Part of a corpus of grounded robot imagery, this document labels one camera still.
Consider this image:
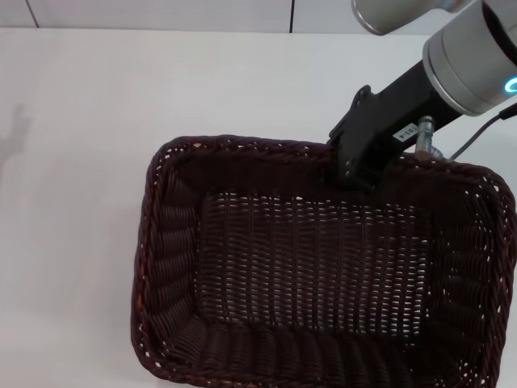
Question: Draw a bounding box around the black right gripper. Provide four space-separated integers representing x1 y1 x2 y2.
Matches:
322 61 462 196

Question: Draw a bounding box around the dark brown woven basket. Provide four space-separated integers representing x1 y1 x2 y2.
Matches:
129 135 517 388

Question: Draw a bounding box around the metal right cable connector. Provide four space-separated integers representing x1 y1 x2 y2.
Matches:
414 115 450 163

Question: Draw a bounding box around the grey right gripper cable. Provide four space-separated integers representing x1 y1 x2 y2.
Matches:
447 103 517 161

